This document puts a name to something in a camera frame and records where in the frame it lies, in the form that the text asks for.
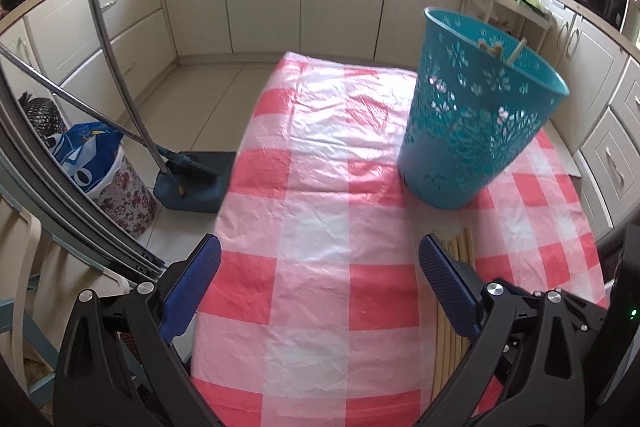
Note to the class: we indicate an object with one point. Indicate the white trolley rack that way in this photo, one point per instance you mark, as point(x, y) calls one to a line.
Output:
point(540, 19)

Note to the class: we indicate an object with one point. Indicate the single wooden chopstick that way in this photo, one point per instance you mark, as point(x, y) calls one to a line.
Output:
point(515, 53)

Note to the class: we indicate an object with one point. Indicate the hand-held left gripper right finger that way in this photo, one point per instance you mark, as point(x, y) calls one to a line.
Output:
point(447, 287)

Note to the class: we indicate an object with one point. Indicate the cream and grey folding rack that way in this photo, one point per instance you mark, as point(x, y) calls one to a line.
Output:
point(30, 287)

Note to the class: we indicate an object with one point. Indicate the teal perforated plastic basket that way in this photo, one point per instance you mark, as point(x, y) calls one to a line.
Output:
point(450, 157)

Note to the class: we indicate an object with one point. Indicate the bundle of wooden chopsticks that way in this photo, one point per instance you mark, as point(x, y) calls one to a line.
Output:
point(462, 249)

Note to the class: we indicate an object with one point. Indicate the grey metal folding frame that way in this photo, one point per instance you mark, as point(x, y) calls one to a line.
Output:
point(100, 242)

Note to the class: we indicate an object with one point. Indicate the black mesh holder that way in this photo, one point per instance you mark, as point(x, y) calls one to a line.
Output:
point(42, 117)

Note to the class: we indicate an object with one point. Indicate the red white checkered tablecloth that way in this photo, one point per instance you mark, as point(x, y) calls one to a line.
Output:
point(310, 207)

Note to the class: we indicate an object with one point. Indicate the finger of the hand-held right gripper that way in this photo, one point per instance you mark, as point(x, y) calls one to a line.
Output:
point(590, 319)

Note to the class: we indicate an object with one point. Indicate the white plastic container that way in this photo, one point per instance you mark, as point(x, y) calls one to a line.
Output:
point(632, 12)

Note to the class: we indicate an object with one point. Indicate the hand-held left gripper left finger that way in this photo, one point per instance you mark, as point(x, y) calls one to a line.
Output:
point(192, 287)

